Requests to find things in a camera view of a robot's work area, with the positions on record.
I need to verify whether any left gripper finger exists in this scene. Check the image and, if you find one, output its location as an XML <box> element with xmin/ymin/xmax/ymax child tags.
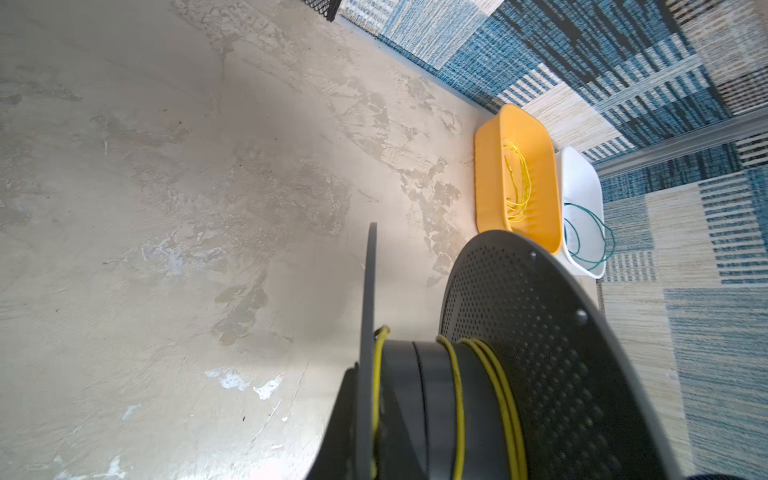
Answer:
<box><xmin>306</xmin><ymin>368</ymin><xmax>358</xmax><ymax>480</ymax></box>

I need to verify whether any yellow cable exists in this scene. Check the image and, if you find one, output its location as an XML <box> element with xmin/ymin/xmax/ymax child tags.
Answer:
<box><xmin>501</xmin><ymin>139</ymin><xmax>534</xmax><ymax>224</ymax></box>
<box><xmin>368</xmin><ymin>325</ymin><xmax>529</xmax><ymax>480</ymax></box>

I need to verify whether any dark grey cable spool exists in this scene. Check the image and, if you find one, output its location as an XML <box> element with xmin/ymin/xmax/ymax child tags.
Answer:
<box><xmin>352</xmin><ymin>231</ymin><xmax>680</xmax><ymax>479</ymax></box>

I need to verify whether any yellow plastic bin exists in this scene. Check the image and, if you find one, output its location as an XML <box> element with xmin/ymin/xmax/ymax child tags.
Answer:
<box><xmin>474</xmin><ymin>104</ymin><xmax>563</xmax><ymax>254</ymax></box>

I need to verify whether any white plastic bin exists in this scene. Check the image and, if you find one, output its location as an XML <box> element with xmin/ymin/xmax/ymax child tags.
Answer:
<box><xmin>556</xmin><ymin>146</ymin><xmax>612</xmax><ymax>280</ymax></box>

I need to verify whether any black mesh shelf rack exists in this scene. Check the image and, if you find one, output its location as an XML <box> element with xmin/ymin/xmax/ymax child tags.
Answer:
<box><xmin>302</xmin><ymin>0</ymin><xmax>342</xmax><ymax>22</ymax></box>

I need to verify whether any green cable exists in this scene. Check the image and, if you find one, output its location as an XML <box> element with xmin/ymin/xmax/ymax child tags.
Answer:
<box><xmin>562</xmin><ymin>202</ymin><xmax>617</xmax><ymax>271</ymax></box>

